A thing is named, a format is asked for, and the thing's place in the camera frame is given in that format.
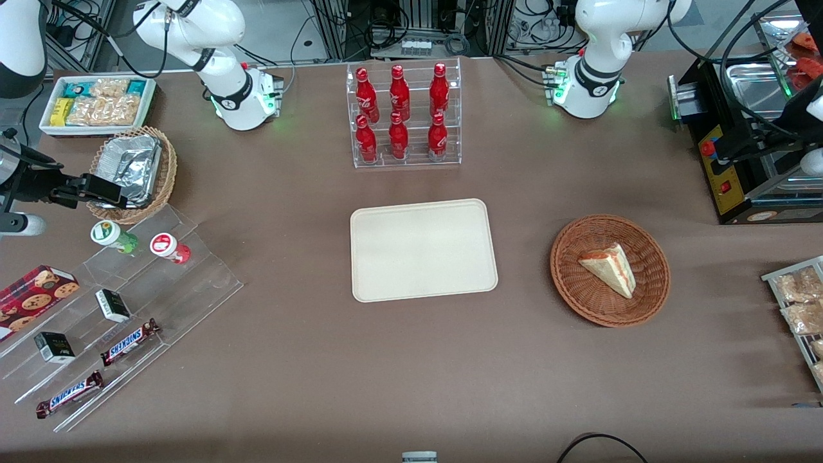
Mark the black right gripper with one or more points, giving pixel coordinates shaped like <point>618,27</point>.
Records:
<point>40,184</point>

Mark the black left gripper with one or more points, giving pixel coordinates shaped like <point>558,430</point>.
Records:
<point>760,143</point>

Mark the green gum bottle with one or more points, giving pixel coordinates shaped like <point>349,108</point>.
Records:
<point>106,233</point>

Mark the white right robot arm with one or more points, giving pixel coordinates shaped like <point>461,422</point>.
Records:
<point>193,26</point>

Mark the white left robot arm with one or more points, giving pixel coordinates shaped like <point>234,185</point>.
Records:
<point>598,38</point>

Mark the steel tray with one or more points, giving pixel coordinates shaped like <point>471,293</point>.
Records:
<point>752,90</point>

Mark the red gum bottle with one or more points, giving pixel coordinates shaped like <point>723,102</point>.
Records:
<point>164,245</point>

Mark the tray of packaged snacks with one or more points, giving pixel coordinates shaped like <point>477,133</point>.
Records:
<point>771,278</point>

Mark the beige plastic tray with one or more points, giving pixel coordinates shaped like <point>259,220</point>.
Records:
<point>424,251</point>

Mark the silver foil pack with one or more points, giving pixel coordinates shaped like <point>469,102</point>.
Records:
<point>132,164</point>

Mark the black machine with yellow panel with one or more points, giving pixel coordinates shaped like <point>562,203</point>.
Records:
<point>723,186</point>

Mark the light wicker basket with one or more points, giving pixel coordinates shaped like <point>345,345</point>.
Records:
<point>169,173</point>

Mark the red food pack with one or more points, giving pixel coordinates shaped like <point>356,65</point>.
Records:
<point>807,72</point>
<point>807,42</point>

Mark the clear bag of nut snacks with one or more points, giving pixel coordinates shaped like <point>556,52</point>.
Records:
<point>103,110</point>
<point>110,87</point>

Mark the white plastic bin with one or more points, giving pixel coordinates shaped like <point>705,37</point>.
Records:
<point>46,122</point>

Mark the yellow snack box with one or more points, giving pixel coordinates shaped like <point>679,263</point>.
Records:
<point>61,112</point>

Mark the teal snack box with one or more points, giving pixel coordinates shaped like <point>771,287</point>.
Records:
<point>77,89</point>
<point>136,87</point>

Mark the small black box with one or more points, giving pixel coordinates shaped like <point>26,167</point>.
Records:
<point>114,306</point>
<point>54,348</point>

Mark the red tartan cookie box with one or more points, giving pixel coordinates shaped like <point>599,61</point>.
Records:
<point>32,299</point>

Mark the clear acrylic stepped stand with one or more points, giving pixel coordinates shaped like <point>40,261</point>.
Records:
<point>206,283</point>

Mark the Snickers chocolate bar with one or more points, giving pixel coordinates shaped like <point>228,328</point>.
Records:
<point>128,342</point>
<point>69,395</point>

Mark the clear bag of crackers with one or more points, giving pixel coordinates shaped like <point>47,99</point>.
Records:
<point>800,285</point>
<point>804,318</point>

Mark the wrapped triangle sandwich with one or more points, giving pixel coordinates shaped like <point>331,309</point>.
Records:
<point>611,267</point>

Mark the round brown wicker basket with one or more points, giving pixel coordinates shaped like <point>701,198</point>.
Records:
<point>578,286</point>

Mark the red cola bottle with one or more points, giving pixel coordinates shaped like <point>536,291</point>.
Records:
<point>439,90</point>
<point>398,138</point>
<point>366,141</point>
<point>366,96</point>
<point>438,138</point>
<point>399,93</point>

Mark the clear acrylic bottle rack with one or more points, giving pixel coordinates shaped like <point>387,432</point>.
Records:
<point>418,163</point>

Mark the white power strip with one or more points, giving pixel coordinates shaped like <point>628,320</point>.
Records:
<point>416,47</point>

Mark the small grey object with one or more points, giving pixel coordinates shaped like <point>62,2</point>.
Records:
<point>419,457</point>

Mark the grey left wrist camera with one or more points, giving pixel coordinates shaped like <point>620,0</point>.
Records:
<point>813,162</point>

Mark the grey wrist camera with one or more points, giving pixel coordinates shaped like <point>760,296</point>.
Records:
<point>813,162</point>
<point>26,225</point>

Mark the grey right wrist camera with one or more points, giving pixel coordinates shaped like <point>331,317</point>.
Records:
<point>26,225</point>

